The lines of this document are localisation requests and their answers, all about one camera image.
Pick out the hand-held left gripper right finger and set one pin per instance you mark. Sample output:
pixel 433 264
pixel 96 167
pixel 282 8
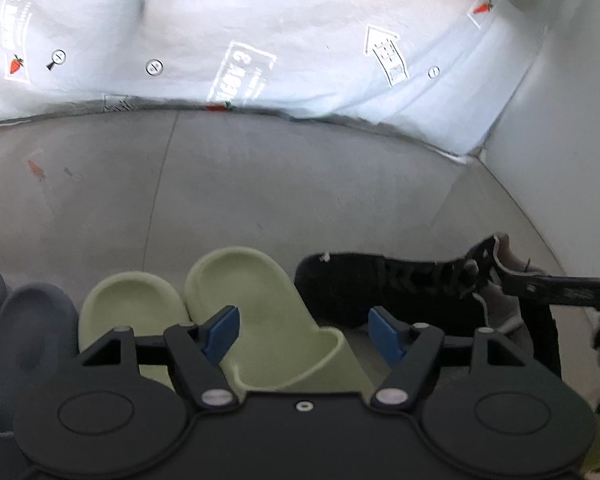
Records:
pixel 385 335

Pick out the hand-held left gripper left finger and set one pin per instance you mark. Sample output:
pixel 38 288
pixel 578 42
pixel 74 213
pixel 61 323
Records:
pixel 222 330

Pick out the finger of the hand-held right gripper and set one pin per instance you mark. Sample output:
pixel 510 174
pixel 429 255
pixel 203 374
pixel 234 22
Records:
pixel 570 292

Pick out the black sneaker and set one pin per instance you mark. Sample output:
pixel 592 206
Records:
pixel 380 285

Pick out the pale green slide sandal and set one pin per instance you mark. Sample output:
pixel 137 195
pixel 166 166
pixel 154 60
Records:
pixel 130 300
pixel 270 310

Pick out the white printed curtain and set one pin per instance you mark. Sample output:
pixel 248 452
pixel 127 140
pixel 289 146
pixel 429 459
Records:
pixel 280 20

